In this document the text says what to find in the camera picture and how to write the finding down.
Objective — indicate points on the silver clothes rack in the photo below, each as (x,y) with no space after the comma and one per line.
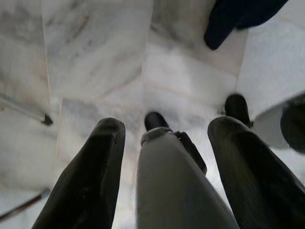
(23,108)

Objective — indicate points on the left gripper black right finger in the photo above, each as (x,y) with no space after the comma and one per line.
(257,186)

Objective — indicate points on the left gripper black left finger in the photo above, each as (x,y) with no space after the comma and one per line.
(90,179)

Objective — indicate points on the navy garment with red stripes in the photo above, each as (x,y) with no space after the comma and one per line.
(233,16)

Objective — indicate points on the black robot foot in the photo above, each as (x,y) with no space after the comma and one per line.
(237,109)
(156,120)

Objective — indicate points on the black left robot foot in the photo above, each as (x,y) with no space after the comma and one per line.
(156,120)

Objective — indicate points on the black right robot foot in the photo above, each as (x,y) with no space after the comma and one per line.
(237,109)

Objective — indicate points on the marble pattern folding table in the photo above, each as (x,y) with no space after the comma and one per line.
(23,207)

